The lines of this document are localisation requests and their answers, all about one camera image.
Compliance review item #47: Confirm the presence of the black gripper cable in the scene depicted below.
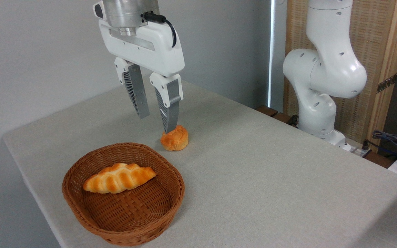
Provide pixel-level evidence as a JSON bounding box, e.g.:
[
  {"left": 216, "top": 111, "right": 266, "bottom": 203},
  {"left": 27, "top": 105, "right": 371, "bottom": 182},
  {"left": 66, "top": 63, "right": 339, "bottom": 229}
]
[{"left": 143, "top": 12, "right": 177, "bottom": 48}]

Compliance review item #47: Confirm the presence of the grey tablecloth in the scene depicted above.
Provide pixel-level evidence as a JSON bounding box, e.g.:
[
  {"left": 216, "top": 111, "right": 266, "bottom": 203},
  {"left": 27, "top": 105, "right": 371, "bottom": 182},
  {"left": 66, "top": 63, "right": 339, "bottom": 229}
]
[{"left": 2, "top": 77, "right": 397, "bottom": 248}]

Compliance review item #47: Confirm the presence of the braided golden bread loaf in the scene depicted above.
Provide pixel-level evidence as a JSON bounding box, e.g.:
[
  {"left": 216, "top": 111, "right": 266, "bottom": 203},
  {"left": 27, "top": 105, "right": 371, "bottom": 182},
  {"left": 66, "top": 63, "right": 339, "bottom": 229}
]
[{"left": 83, "top": 163, "right": 157, "bottom": 194}]

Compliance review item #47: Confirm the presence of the black metal screen hinge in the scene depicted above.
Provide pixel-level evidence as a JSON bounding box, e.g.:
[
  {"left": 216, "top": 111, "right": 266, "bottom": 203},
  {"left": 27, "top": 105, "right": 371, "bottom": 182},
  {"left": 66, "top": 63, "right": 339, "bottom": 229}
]
[{"left": 377, "top": 74, "right": 397, "bottom": 93}]

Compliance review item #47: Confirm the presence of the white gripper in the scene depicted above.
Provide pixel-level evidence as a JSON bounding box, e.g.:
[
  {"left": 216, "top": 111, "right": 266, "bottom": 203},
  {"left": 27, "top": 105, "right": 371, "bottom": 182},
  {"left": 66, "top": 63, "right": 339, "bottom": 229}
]
[{"left": 98, "top": 19, "right": 185, "bottom": 134}]

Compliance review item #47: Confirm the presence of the bundle of dark cables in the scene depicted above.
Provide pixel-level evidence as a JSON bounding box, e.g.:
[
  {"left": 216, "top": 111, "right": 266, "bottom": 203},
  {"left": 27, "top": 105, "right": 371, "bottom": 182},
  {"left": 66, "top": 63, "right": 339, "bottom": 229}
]
[{"left": 373, "top": 130, "right": 397, "bottom": 162}]

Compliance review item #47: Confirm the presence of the brown wicker basket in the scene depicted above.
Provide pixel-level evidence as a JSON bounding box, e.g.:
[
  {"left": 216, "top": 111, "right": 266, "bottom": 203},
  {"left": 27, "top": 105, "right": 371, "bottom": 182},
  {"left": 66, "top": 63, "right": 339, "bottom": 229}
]
[{"left": 62, "top": 143, "right": 185, "bottom": 246}]

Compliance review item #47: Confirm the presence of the round orange bread bun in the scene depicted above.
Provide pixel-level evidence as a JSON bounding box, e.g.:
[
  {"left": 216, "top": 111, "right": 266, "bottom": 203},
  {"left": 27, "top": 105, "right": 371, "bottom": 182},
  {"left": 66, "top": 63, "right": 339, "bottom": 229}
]
[{"left": 161, "top": 125, "right": 189, "bottom": 151}]

